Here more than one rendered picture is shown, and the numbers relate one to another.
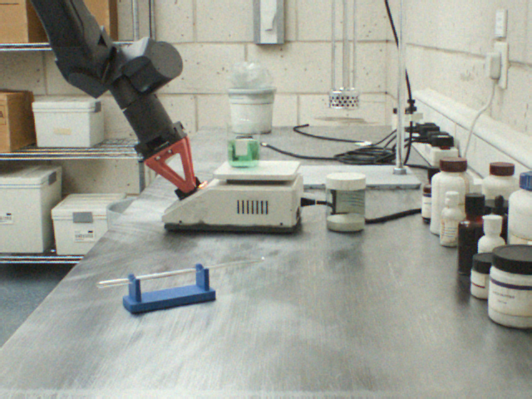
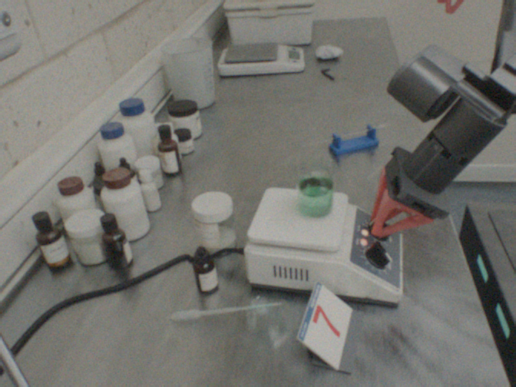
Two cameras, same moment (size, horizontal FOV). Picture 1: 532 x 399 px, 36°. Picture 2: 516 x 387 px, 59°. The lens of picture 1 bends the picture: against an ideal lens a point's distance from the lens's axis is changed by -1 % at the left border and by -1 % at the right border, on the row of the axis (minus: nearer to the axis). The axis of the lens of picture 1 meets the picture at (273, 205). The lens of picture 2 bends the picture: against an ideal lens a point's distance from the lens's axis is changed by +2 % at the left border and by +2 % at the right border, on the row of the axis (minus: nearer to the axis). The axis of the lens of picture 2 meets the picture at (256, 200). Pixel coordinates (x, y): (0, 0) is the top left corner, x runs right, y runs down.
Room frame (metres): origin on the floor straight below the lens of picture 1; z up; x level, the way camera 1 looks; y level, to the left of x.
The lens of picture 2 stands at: (1.71, 0.05, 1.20)
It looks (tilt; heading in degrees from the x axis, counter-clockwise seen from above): 34 degrees down; 190
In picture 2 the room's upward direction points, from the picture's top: 5 degrees counter-clockwise
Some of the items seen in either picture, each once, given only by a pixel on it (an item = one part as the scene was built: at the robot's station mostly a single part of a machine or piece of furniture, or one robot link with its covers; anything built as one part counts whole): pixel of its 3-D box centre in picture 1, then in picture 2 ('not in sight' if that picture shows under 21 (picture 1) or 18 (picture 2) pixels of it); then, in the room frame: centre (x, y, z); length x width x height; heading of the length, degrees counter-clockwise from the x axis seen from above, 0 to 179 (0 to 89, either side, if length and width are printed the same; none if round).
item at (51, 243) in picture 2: not in sight; (50, 239); (1.23, -0.35, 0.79); 0.04 x 0.04 x 0.09
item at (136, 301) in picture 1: (169, 286); (354, 138); (0.86, 0.12, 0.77); 0.10 x 0.03 x 0.04; 118
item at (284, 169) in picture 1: (258, 169); (299, 216); (1.22, 0.02, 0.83); 0.12 x 0.12 x 0.01; 82
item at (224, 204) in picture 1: (241, 197); (319, 243); (1.22, 0.05, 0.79); 0.22 x 0.13 x 0.08; 82
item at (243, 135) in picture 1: (243, 144); (315, 189); (1.22, 0.04, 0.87); 0.06 x 0.05 x 0.08; 21
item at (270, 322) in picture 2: not in sight; (268, 316); (1.33, -0.01, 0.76); 0.06 x 0.06 x 0.02
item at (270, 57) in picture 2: not in sight; (262, 57); (0.31, -0.14, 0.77); 0.26 x 0.19 x 0.05; 94
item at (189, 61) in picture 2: not in sight; (193, 72); (0.59, -0.28, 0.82); 0.18 x 0.13 x 0.15; 165
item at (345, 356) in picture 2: not in sight; (332, 325); (1.35, 0.06, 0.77); 0.09 x 0.06 x 0.04; 167
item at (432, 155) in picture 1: (431, 144); not in sight; (1.89, -0.37, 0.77); 0.40 x 0.06 x 0.04; 178
